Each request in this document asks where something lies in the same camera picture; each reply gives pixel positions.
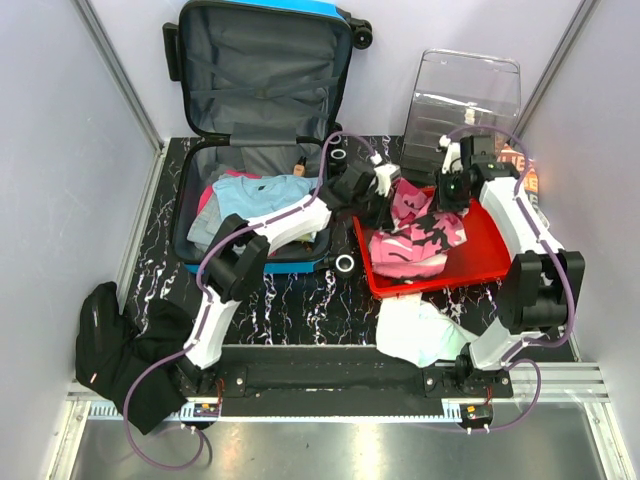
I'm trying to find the orange white printed bag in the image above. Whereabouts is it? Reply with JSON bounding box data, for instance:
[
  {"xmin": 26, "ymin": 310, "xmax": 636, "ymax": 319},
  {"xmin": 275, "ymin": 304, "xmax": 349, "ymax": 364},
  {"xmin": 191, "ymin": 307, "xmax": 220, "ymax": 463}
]
[{"xmin": 498, "ymin": 144, "xmax": 550, "ymax": 228}]

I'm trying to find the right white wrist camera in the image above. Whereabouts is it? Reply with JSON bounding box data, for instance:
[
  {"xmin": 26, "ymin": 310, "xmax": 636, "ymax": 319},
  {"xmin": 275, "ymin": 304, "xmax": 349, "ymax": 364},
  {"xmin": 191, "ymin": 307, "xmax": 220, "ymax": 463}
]
[{"xmin": 439, "ymin": 135, "xmax": 463, "ymax": 174}]

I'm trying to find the pink camouflage garment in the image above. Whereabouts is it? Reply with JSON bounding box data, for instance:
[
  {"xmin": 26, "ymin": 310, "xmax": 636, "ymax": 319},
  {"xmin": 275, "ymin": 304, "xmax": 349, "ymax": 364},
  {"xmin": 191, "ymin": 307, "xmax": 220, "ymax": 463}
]
[{"xmin": 369, "ymin": 179, "xmax": 467, "ymax": 280}]

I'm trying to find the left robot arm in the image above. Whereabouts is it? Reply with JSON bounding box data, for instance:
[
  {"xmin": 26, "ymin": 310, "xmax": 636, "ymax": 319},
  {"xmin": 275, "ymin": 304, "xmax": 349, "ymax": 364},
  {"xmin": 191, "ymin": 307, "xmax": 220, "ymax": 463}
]
[{"xmin": 178, "ymin": 162, "xmax": 400, "ymax": 396}]

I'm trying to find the clear plastic drawer organizer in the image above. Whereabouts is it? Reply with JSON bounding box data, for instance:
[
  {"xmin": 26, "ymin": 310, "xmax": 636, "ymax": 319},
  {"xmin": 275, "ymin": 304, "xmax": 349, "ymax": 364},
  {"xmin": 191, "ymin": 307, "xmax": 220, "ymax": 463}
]
[{"xmin": 400, "ymin": 49, "xmax": 521, "ymax": 186}]

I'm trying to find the red plastic tray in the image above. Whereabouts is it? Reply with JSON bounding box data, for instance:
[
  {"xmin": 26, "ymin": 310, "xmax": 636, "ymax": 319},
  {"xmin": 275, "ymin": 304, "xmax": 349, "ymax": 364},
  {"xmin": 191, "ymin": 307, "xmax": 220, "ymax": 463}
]
[{"xmin": 353, "ymin": 187, "xmax": 511, "ymax": 298}]

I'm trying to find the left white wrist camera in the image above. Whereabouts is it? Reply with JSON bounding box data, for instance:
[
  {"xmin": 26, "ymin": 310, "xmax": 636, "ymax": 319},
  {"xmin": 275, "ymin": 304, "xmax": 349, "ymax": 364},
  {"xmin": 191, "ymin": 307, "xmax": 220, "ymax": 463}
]
[{"xmin": 371, "ymin": 154, "xmax": 401, "ymax": 197}]

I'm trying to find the white mint cloth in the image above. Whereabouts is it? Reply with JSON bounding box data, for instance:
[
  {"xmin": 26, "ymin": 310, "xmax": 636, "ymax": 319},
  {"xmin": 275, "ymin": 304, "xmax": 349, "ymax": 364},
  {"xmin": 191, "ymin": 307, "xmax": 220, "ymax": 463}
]
[{"xmin": 375, "ymin": 294, "xmax": 478, "ymax": 368}]

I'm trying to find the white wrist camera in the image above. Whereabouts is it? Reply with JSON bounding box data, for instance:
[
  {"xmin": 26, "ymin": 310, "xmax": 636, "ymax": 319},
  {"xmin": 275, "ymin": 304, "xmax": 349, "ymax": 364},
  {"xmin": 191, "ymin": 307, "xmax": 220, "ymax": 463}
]
[
  {"xmin": 439, "ymin": 135, "xmax": 463, "ymax": 174},
  {"xmin": 371, "ymin": 154, "xmax": 401, "ymax": 197}
]

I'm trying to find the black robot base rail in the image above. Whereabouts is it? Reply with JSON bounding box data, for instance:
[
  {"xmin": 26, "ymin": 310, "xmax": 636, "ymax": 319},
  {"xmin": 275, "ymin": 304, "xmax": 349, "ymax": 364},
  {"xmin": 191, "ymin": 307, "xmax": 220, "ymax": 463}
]
[{"xmin": 179, "ymin": 345, "xmax": 513, "ymax": 420}]

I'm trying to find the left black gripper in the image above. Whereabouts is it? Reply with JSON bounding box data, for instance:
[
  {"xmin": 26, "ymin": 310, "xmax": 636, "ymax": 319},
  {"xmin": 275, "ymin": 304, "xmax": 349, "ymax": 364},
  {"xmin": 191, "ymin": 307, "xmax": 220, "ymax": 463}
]
[{"xmin": 351, "ymin": 186, "xmax": 394, "ymax": 233}]

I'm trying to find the black cloth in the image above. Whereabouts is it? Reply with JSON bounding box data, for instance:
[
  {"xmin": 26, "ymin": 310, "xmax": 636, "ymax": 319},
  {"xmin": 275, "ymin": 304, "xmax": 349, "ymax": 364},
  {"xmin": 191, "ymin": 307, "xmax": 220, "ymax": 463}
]
[{"xmin": 75, "ymin": 282, "xmax": 193, "ymax": 435}]

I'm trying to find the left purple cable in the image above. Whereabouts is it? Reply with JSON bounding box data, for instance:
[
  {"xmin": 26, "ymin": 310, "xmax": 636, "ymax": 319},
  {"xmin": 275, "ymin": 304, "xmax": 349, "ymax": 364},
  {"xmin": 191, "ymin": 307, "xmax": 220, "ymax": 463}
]
[{"xmin": 122, "ymin": 132, "xmax": 386, "ymax": 471}]

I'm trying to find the light blue t-shirt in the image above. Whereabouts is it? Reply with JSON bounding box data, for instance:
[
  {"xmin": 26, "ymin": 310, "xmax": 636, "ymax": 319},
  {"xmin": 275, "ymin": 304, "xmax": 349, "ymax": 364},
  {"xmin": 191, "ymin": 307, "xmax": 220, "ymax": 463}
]
[{"xmin": 187, "ymin": 173, "xmax": 318, "ymax": 251}]

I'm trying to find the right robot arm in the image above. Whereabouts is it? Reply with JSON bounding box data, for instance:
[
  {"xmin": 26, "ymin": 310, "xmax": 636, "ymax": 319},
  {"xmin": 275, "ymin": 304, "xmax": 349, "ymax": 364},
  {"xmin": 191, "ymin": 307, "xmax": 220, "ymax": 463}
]
[{"xmin": 435, "ymin": 135, "xmax": 585, "ymax": 397}]

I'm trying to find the black marble pattern mat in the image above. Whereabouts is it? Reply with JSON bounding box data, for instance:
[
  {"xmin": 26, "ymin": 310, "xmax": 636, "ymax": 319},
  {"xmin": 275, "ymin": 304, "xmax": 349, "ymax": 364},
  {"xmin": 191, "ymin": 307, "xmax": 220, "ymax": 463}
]
[{"xmin": 119, "ymin": 133, "xmax": 576, "ymax": 362}]

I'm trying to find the blue hard-shell suitcase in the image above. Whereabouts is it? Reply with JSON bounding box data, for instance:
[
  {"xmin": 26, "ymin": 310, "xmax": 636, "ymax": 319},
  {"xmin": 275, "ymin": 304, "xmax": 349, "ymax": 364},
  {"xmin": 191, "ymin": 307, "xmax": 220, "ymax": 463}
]
[{"xmin": 163, "ymin": 1, "xmax": 373, "ymax": 272}]

